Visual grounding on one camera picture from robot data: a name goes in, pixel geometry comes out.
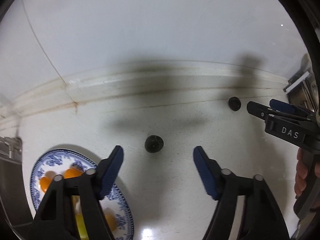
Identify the stainless steel sink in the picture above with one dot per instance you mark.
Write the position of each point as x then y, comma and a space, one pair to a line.
14, 202

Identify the dark plum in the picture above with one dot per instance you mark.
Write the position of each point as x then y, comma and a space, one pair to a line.
154, 144
234, 103

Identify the orange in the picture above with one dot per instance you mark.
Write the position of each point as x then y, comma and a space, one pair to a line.
72, 173

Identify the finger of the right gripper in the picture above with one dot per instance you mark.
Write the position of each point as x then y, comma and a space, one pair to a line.
289, 108
285, 126

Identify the large green apple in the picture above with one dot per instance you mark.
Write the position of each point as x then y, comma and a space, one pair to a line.
79, 218

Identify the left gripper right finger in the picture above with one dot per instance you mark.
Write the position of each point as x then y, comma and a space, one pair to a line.
261, 215

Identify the orange tangerine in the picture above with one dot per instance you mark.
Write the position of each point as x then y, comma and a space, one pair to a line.
44, 183
111, 220

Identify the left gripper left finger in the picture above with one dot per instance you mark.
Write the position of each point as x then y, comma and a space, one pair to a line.
55, 217

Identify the right hand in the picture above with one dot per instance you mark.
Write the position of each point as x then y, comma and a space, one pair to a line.
301, 174

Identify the white dish rack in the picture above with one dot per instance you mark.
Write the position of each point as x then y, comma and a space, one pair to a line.
295, 84

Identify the blue white patterned plate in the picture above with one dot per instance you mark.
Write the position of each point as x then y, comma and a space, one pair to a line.
57, 161

